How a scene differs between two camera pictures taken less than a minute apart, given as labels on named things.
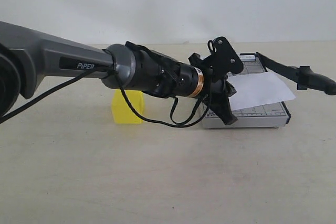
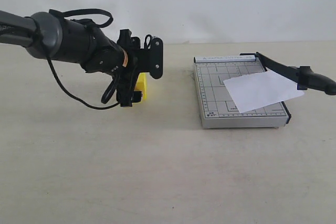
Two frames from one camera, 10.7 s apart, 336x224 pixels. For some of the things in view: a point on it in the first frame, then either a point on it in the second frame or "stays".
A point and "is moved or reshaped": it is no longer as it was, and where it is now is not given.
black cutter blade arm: x=303 y=75 stays
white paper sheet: x=257 y=89 is moved or reshaped
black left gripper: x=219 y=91 -> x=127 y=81
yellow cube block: x=123 y=113 -> x=142 y=85
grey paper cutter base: x=270 y=116 stays
